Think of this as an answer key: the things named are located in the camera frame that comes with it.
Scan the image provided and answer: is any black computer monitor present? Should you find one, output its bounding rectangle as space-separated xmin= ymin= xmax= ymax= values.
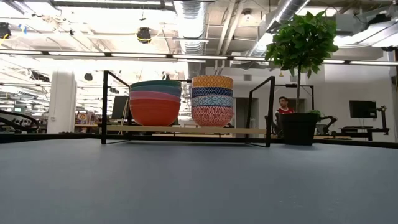
xmin=111 ymin=95 xmax=130 ymax=121
xmin=348 ymin=100 xmax=378 ymax=119

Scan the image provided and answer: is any dark blue diamond-patterned bowl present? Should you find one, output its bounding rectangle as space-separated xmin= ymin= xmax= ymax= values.
xmin=191 ymin=86 xmax=234 ymax=98

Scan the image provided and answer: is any red wave-patterned bowl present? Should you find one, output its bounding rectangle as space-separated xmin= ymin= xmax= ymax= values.
xmin=191 ymin=105 xmax=234 ymax=128

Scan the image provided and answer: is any plain pink bowl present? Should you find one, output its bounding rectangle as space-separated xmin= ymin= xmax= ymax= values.
xmin=129 ymin=90 xmax=182 ymax=103

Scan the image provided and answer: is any orange patterned plate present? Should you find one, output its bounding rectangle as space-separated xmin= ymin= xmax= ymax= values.
xmin=191 ymin=75 xmax=234 ymax=90

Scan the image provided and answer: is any person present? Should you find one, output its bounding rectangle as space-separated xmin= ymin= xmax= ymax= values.
xmin=275 ymin=96 xmax=295 ymax=138

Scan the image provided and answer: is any plain teal green bowl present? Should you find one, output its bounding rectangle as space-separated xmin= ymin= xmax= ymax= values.
xmin=129 ymin=80 xmax=182 ymax=90

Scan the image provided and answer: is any plain light blue bowl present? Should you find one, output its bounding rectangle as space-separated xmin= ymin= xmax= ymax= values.
xmin=129 ymin=85 xmax=183 ymax=98

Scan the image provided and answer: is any black plant pot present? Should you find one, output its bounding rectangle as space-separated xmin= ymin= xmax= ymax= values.
xmin=279 ymin=113 xmax=320 ymax=146

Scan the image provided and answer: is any wooden shelf with black frame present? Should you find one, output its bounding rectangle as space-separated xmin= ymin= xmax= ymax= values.
xmin=101 ymin=70 xmax=276 ymax=148

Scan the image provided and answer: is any green leafy plant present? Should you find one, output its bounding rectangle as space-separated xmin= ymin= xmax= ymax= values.
xmin=264 ymin=11 xmax=340 ymax=114

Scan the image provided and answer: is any silver ventilation duct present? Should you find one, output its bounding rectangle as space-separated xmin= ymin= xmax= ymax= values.
xmin=172 ymin=0 xmax=208 ymax=80

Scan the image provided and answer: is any light blue star-patterned bowl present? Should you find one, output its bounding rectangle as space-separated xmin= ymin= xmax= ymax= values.
xmin=191 ymin=95 xmax=234 ymax=108

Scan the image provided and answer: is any colourful printed box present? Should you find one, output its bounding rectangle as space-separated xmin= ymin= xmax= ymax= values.
xmin=76 ymin=111 xmax=97 ymax=126

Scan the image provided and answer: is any plain orange-red bowl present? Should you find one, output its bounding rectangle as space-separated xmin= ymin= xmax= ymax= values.
xmin=129 ymin=98 xmax=182 ymax=127

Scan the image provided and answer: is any black curved bar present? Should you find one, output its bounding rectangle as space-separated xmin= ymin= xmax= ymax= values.
xmin=0 ymin=109 xmax=40 ymax=134

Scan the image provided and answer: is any black ceiling fixture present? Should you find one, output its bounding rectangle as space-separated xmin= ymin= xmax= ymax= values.
xmin=136 ymin=27 xmax=152 ymax=44

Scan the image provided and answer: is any white building column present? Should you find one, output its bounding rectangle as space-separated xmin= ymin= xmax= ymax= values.
xmin=46 ymin=70 xmax=78 ymax=134

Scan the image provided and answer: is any black office desk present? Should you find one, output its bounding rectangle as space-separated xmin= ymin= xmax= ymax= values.
xmin=337 ymin=126 xmax=391 ymax=141

